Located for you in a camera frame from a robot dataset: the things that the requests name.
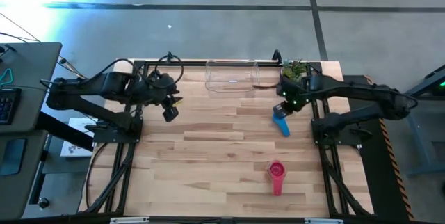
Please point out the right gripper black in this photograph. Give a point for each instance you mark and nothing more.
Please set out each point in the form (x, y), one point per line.
(292, 102)

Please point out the potted succulent plant black pot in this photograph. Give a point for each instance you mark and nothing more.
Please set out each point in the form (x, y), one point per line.
(293, 69)

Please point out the red measuring cup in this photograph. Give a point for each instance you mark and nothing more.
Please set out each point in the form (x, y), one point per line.
(276, 172)

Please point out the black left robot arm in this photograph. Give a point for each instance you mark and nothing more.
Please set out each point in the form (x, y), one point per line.
(80, 92)

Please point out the black round knob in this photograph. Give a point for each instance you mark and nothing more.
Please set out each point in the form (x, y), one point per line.
(43, 203)

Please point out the blue-grey metal table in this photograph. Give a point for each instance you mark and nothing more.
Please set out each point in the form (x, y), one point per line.
(417, 140)

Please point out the grey desk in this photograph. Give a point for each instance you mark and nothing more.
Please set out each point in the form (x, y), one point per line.
(31, 78)

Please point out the black keyboard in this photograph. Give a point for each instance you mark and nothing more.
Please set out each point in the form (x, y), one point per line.
(8, 105)

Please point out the white metal bracket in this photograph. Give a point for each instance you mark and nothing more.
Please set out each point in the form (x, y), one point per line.
(323, 221)
(128, 220)

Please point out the teal loop clip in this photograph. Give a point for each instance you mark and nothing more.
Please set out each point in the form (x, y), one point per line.
(10, 76)

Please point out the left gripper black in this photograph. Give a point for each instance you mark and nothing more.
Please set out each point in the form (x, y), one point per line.
(161, 90)

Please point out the clear plastic basket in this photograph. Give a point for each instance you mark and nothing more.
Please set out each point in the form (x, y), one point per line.
(231, 78)

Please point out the black hazard-striped floor mat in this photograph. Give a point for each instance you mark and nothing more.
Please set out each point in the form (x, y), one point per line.
(379, 182)

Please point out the grey side table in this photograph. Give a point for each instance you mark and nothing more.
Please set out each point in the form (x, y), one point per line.
(33, 175)

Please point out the yellow tag label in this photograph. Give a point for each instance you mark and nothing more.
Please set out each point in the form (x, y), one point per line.
(178, 103)

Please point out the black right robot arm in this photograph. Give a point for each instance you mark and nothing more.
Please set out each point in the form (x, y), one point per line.
(361, 92)

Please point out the black aluminium table frame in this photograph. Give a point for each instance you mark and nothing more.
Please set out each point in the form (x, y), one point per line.
(139, 154)

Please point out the small blue measuring cup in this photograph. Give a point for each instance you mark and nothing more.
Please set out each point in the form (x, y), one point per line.
(284, 128)

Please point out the white paper booklet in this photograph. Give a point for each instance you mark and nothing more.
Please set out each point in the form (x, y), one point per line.
(74, 147)

